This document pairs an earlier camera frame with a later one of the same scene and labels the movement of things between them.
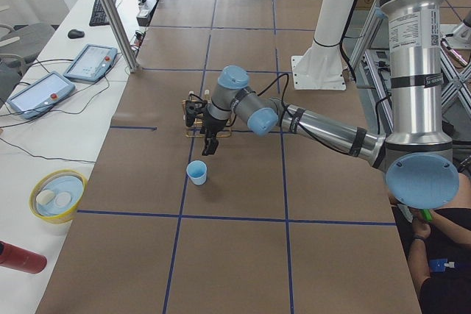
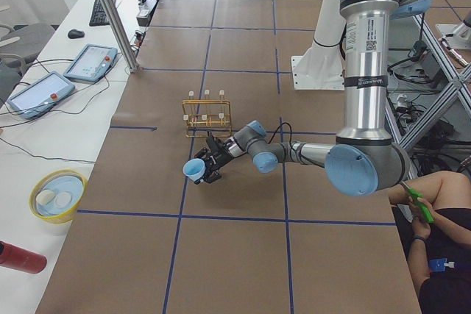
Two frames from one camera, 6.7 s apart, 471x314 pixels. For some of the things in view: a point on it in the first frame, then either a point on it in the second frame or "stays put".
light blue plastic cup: x=196 y=171 stays put
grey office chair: x=19 y=45 stays put
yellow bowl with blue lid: x=57 y=195 stays put
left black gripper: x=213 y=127 to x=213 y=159
